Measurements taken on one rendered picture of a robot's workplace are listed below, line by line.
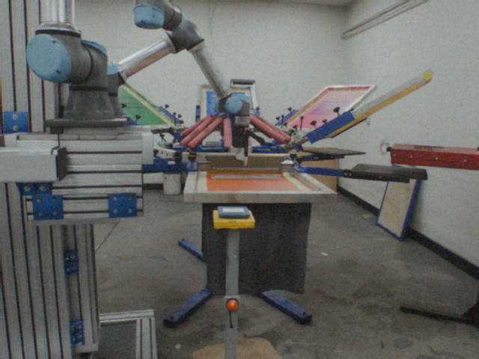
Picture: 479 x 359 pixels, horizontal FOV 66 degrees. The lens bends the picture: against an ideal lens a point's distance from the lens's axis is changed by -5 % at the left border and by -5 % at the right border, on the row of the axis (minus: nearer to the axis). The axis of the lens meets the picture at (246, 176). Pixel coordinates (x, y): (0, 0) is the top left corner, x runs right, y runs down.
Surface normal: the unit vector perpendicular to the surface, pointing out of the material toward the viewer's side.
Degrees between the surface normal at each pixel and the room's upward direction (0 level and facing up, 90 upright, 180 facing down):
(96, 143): 90
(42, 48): 97
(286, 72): 90
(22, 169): 90
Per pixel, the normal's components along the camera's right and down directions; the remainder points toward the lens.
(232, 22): 0.11, 0.17
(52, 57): -0.20, 0.29
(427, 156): -0.41, 0.16
